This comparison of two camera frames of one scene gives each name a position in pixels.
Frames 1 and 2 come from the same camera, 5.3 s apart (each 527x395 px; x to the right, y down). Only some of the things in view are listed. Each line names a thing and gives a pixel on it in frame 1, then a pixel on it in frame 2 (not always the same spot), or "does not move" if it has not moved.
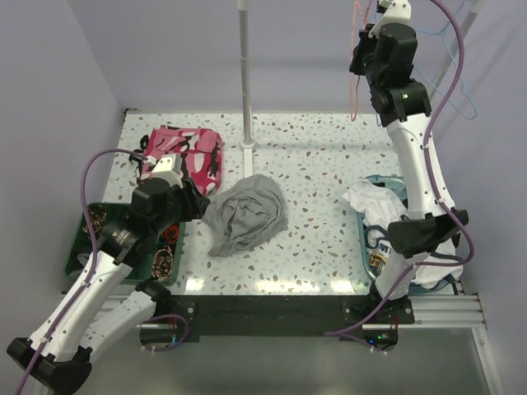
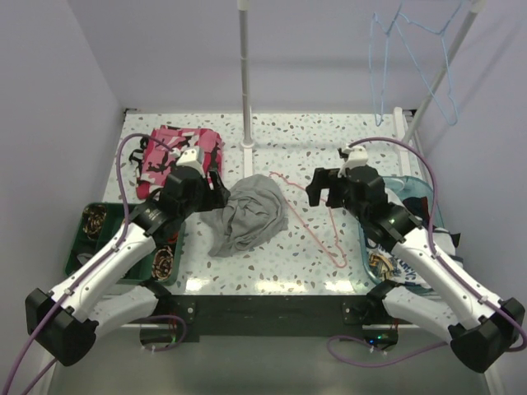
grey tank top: x=245 y=216 does not move
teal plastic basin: x=399 y=187 does not move
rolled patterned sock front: x=162 y=263 does not move
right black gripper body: x=363 y=63 → x=355 y=208
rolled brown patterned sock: x=97 y=213 does not move
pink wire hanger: x=365 y=20 → x=309 y=226
